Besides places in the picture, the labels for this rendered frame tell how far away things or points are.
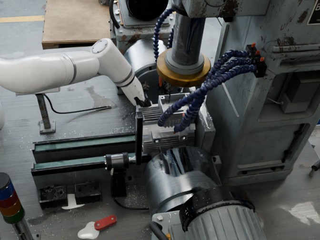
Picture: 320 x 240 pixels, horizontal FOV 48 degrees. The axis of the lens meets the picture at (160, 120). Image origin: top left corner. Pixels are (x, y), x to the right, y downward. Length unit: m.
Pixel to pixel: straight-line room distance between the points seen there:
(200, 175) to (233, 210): 0.30
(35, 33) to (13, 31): 0.21
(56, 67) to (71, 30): 2.57
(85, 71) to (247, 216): 0.57
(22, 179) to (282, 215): 1.05
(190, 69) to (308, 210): 0.79
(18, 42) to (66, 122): 2.04
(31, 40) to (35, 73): 2.80
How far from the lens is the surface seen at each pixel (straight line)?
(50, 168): 1.44
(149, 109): 1.37
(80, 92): 1.89
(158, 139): 1.32
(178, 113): 1.30
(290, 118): 1.32
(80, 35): 3.44
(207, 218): 0.85
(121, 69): 1.22
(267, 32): 1.07
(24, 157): 1.66
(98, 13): 3.74
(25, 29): 3.86
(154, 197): 1.14
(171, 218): 1.04
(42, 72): 0.91
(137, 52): 1.55
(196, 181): 1.11
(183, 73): 1.16
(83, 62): 1.03
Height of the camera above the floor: 2.08
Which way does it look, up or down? 47 degrees down
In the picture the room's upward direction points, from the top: 5 degrees clockwise
